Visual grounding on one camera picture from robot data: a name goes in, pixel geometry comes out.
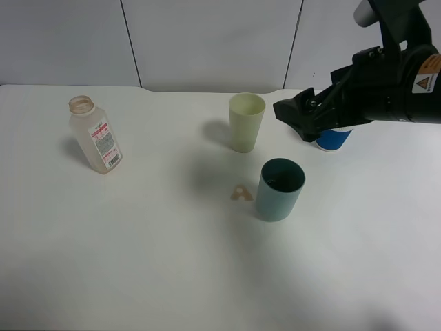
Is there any brown beverage spill puddle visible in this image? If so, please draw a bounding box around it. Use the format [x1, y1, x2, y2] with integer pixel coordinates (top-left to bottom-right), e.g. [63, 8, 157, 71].
[230, 185, 254, 201]

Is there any teal plastic cup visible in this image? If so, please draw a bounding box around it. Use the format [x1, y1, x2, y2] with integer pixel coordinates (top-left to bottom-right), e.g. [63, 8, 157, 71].
[255, 158, 306, 222]

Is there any pale green plastic cup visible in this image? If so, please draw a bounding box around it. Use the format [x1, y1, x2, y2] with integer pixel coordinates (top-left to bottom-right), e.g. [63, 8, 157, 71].
[229, 92, 266, 153]

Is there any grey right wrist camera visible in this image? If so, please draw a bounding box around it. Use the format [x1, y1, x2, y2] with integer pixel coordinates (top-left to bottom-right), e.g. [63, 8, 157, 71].
[353, 0, 433, 57]

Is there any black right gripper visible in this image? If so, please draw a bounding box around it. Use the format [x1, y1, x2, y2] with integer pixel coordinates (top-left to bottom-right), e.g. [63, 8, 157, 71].
[273, 48, 410, 143]

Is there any blue sleeved paper cup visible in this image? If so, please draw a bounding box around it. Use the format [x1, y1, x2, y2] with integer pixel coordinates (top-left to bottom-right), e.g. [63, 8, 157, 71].
[316, 126, 353, 152]

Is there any clear plastic beverage bottle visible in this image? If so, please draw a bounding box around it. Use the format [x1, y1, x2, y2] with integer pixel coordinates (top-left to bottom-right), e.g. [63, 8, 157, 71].
[68, 95, 123, 174]

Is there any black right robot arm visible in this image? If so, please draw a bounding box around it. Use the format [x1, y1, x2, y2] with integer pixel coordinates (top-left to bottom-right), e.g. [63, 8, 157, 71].
[273, 45, 440, 142]

